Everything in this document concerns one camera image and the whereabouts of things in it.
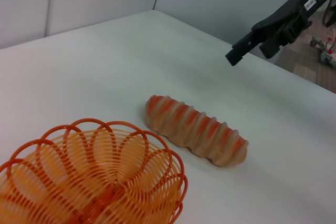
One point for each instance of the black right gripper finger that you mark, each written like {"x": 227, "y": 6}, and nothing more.
{"x": 270, "y": 49}
{"x": 241, "y": 48}

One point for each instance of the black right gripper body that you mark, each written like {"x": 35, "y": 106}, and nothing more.
{"x": 288, "y": 16}

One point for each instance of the orange striped bread loaf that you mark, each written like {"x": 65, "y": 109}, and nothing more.
{"x": 197, "y": 137}

